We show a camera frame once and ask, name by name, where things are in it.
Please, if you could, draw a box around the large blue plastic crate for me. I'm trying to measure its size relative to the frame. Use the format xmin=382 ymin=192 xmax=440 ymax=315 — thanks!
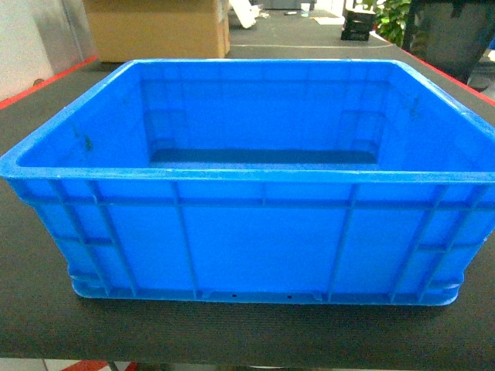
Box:
xmin=1 ymin=60 xmax=494 ymax=306

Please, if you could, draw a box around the brown cardboard box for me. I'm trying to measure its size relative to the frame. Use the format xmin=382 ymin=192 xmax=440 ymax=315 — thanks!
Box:
xmin=84 ymin=0 xmax=230 ymax=63

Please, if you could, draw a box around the black stacked equipment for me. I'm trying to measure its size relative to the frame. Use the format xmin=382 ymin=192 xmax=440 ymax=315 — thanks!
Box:
xmin=340 ymin=9 xmax=376 ymax=42

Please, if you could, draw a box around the green potted plant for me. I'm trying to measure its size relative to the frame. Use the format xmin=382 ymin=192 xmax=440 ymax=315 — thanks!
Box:
xmin=360 ymin=0 xmax=411 ymax=47

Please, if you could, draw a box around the dark grey bin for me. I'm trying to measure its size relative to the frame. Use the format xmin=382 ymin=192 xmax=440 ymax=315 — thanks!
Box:
xmin=402 ymin=1 xmax=494 ymax=83

